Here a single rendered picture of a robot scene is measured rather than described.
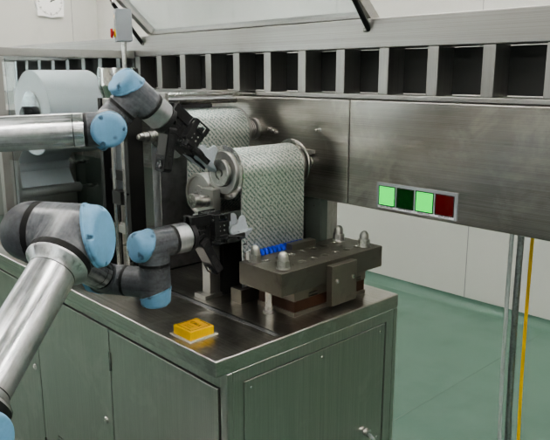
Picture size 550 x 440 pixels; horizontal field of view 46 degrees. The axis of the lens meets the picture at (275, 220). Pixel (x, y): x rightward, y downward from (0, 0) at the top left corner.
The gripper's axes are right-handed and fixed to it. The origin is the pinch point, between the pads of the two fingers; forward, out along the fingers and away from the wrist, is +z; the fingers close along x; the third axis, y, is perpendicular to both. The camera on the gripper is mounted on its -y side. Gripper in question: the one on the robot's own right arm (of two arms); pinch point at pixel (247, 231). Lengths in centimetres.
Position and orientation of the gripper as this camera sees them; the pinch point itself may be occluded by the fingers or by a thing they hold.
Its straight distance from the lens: 176.8
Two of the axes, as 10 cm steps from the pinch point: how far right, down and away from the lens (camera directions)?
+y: 0.0, -9.7, -2.2
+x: -6.9, -1.6, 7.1
